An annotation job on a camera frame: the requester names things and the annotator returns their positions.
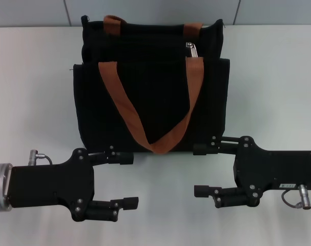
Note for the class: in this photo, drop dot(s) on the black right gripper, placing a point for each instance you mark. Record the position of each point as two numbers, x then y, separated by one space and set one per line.
273 169

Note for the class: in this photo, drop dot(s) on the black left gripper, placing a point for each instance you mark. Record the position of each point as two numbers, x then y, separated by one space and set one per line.
55 184

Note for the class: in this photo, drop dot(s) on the silver zipper pull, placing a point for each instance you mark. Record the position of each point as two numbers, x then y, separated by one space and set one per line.
193 51

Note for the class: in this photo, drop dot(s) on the silver plug on left gripper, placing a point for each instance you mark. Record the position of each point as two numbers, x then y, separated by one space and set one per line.
33 155

